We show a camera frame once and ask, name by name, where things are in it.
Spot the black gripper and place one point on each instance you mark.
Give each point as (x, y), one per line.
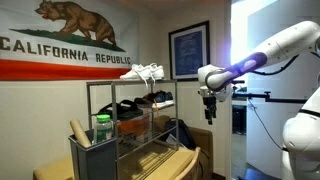
(210, 102)

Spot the light wooden table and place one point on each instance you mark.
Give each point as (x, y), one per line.
(156, 163)

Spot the black framed blue picture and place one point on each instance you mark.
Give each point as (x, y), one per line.
(189, 53)

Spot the California Republic bear flag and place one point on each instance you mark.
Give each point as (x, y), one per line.
(66, 53)

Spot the brown cardboard box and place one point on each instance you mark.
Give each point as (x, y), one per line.
(205, 146)

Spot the clear bottle green cap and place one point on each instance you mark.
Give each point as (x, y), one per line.
(102, 130)

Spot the cardboard tube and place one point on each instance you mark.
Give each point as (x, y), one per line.
(80, 133)

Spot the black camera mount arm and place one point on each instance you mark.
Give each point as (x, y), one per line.
(266, 97)

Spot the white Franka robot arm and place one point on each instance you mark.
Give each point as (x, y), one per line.
(293, 43)

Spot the black backpack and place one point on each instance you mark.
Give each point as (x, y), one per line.
(181, 133)

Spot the grey plastic bin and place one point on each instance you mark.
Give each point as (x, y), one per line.
(95, 160)

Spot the brown paper bag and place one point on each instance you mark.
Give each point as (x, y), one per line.
(160, 123)

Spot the grey metal shoe rack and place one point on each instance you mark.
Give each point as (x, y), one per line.
(114, 100)

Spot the black sandal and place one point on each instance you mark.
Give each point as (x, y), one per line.
(130, 108)
(107, 110)

